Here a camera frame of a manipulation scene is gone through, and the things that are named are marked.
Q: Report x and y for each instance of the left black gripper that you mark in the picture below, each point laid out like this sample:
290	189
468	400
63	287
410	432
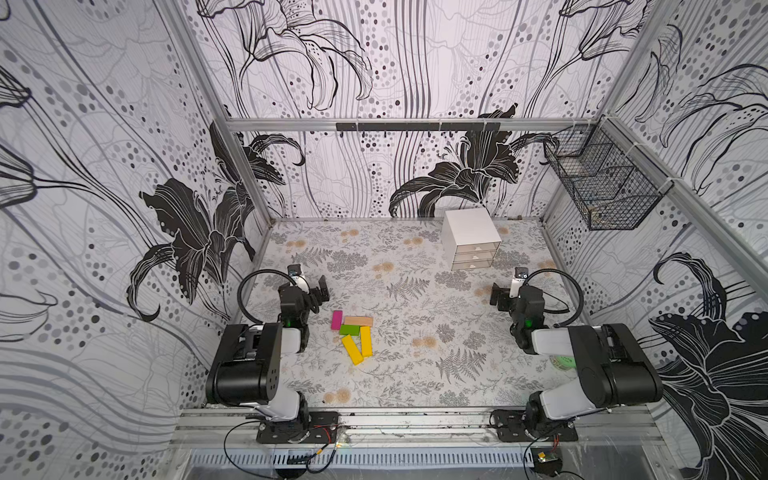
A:
313	293

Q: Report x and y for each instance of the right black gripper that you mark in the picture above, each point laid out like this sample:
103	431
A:
503	298

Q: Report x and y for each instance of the magenta building block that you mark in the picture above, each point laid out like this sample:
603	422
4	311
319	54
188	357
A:
337	320

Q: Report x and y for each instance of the green building block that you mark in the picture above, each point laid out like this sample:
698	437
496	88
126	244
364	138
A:
349	330

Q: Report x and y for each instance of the natural wood building block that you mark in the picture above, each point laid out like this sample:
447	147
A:
358	321

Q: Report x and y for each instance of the yellow building block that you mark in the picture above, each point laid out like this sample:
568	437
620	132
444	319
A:
366	341
352	350

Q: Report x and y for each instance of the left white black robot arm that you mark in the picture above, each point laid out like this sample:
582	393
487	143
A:
246	367

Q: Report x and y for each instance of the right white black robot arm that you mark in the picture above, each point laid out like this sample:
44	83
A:
611	367

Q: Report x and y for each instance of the green round lid container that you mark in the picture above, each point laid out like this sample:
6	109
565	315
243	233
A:
563	362

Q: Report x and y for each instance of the white mini drawer cabinet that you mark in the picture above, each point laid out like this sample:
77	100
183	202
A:
470	239

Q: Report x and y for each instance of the small electronics board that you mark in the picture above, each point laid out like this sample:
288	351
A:
547	463

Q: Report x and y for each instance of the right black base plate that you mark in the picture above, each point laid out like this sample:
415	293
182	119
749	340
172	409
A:
513	426

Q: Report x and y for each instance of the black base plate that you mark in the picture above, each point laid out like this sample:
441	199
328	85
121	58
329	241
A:
513	426
312	427

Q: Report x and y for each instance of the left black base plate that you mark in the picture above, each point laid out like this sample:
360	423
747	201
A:
312	427

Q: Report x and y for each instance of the black wire basket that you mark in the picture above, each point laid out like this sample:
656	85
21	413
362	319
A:
599	168

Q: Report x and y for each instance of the white slotted cable duct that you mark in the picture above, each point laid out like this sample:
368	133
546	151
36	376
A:
368	458

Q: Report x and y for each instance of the black wall mounted bar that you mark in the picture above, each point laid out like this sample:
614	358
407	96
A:
410	126

